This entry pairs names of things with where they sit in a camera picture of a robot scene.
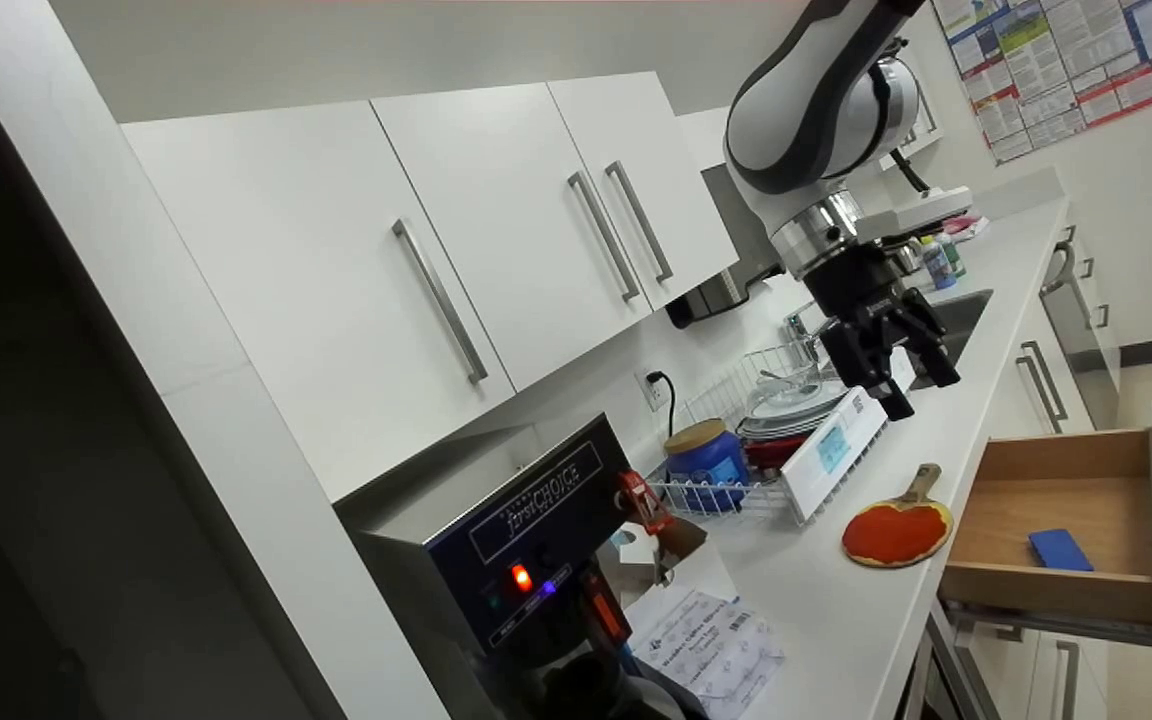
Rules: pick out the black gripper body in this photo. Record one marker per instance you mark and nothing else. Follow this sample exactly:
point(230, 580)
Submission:
point(862, 284)

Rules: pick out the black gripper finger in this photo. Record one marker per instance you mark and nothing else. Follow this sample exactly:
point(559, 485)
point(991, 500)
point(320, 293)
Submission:
point(927, 342)
point(877, 365)

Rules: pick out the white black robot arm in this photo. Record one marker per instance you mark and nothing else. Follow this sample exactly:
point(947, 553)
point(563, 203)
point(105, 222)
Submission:
point(801, 106)

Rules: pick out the white printed coffee filter box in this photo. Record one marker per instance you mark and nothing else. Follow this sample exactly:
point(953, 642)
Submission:
point(630, 545)

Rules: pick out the black steel coffee maker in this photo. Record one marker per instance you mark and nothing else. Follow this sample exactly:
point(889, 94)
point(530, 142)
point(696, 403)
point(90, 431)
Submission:
point(538, 533)

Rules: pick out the steel kitchen sink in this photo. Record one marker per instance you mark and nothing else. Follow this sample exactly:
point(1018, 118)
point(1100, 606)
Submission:
point(960, 320)

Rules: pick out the dish soap bottle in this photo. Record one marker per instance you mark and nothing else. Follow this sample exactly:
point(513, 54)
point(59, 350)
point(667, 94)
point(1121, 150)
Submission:
point(941, 260)

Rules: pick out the stack of white plates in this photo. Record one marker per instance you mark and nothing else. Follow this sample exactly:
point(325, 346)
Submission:
point(799, 404)

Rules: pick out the white box with blue label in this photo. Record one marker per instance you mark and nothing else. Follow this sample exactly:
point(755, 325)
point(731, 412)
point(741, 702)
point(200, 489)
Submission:
point(833, 452)

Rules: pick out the white lower drawer front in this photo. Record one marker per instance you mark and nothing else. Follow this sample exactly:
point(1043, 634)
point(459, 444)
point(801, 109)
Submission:
point(1009, 393)

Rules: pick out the grey black under-cabinet unit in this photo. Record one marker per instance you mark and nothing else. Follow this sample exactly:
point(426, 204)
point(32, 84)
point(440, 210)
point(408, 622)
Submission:
point(722, 284)

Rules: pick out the steel dishwasher front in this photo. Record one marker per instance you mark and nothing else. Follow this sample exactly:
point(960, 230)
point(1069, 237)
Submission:
point(1082, 314)

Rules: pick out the red table tennis paddle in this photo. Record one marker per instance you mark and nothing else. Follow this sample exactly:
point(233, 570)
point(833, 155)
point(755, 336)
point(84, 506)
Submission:
point(897, 533)

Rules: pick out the blue jar with cork lid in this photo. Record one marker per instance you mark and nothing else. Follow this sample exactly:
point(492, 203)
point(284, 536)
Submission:
point(710, 452)

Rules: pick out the open wooden drawer white front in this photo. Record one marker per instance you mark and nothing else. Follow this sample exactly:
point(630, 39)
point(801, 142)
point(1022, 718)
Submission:
point(1069, 492)

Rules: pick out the blue sponge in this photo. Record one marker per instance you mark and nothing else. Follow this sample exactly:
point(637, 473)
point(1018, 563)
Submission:
point(1062, 549)

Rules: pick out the brown cardboard box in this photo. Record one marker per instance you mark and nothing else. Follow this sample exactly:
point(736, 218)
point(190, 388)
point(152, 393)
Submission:
point(679, 533)

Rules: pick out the narrow white cabinet door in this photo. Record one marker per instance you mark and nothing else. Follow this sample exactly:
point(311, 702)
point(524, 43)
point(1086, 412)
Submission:
point(641, 146)

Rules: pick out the printed paper sheet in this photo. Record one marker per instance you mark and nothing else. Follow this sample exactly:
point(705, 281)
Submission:
point(710, 650)

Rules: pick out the white lower cabinet door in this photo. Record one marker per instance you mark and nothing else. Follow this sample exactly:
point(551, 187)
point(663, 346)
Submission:
point(1018, 680)

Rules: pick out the medium white cabinet door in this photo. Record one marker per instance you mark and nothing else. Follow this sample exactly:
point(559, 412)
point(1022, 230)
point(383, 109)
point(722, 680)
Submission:
point(496, 214)

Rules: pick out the wide white cabinet door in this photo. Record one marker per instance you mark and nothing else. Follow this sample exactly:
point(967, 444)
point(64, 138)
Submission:
point(299, 281)

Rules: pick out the tall white cabinet panel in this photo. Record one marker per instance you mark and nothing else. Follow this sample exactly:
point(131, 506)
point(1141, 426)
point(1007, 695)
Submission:
point(233, 426)

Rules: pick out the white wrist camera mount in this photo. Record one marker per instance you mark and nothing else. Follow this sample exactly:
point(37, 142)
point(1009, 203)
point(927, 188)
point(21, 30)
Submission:
point(920, 210)

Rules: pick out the wall outlet with black plug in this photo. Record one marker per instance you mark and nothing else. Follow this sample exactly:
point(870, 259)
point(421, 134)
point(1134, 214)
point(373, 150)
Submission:
point(656, 388)

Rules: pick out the colourful wall poster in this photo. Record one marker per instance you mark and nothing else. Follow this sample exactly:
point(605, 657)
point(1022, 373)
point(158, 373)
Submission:
point(1082, 62)

